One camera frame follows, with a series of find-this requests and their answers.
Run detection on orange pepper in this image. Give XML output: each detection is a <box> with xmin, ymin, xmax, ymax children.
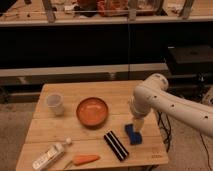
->
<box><xmin>65</xmin><ymin>155</ymin><xmax>100</xmax><ymax>169</ymax></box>

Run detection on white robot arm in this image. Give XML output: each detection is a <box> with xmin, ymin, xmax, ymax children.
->
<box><xmin>130</xmin><ymin>73</ymin><xmax>213</xmax><ymax>138</ymax></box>

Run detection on orange ceramic bowl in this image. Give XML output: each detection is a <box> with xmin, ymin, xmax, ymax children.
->
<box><xmin>76</xmin><ymin>97</ymin><xmax>109</xmax><ymax>127</ymax></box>

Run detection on blue sponge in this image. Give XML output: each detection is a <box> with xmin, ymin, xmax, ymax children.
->
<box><xmin>125</xmin><ymin>124</ymin><xmax>142</xmax><ymax>145</ymax></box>

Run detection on black white striped block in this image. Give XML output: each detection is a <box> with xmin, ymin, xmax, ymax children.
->
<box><xmin>104</xmin><ymin>131</ymin><xmax>129</xmax><ymax>161</ymax></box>

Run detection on wooden table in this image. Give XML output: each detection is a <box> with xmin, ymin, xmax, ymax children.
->
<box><xmin>16</xmin><ymin>81</ymin><xmax>168</xmax><ymax>171</ymax></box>

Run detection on black box on shelf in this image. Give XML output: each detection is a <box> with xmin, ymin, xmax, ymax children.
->
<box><xmin>165</xmin><ymin>45</ymin><xmax>213</xmax><ymax>75</ymax></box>

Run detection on translucent plastic cup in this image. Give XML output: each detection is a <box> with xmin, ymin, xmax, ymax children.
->
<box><xmin>45</xmin><ymin>93</ymin><xmax>64</xmax><ymax>116</ymax></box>

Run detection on white plastic bottle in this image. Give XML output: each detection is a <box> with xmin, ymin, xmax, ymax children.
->
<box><xmin>32</xmin><ymin>138</ymin><xmax>72</xmax><ymax>171</ymax></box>

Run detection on orange clutter on shelf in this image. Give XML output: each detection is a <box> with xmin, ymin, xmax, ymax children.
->
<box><xmin>77</xmin><ymin>0</ymin><xmax>159</xmax><ymax>17</ymax></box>

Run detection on wooden shelf rack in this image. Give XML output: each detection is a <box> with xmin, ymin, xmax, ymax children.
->
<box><xmin>0</xmin><ymin>0</ymin><xmax>213</xmax><ymax>87</ymax></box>

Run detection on black cables on floor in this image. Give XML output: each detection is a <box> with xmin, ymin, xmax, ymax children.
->
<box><xmin>154</xmin><ymin>109</ymin><xmax>213</xmax><ymax>171</ymax></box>

